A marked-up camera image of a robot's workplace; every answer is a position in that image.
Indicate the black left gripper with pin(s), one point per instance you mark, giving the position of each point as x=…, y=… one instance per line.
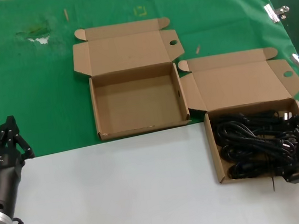
x=0, y=173

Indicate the green table cloth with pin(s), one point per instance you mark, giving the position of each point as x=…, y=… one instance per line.
x=29, y=89

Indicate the brown cardboard box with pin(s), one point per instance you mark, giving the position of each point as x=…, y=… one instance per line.
x=137, y=102
x=237, y=84

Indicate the small wooden stick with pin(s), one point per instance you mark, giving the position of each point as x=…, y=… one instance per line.
x=198, y=49
x=66, y=15

